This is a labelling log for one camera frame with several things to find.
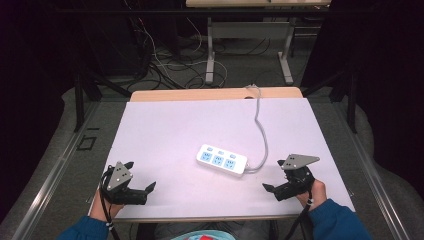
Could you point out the aluminium floor rail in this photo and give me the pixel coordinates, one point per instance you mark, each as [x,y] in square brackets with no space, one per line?
[46,186]
[373,180]

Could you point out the white power strip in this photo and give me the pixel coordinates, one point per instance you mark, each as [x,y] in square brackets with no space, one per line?
[221,160]

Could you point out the white table mat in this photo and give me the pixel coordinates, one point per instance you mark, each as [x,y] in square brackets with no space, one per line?
[186,133]

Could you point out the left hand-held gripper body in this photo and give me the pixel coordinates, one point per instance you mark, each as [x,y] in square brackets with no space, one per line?
[117,186]

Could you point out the person's right hand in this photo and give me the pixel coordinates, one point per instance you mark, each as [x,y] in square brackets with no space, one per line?
[316,196]

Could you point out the person's left hand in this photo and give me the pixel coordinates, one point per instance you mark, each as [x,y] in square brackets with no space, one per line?
[100,210]

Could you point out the black metal stand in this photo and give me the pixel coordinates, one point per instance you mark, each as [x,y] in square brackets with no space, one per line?
[83,90]
[346,90]

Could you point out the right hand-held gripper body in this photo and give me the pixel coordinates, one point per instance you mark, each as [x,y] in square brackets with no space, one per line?
[296,181]

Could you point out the light blue and red cloth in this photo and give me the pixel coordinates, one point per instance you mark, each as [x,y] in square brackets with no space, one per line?
[203,236]

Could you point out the white metal desk frame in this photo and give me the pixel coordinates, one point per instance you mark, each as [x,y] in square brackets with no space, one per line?
[248,31]

